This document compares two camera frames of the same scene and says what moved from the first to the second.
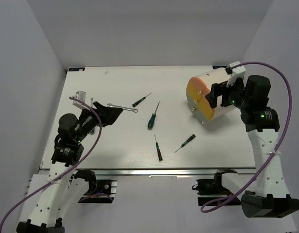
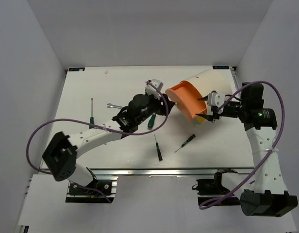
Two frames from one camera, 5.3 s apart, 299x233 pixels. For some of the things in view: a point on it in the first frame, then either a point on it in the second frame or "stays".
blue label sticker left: (76, 69) stays
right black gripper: (212, 96) to (208, 117)
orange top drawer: (201, 86) to (186, 95)
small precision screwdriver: (158, 151) stays
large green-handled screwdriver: (151, 123) stays
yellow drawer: (200, 100) to (199, 120)
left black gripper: (108, 115) to (161, 108)
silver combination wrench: (111, 105) stays
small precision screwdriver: (193, 136) stays
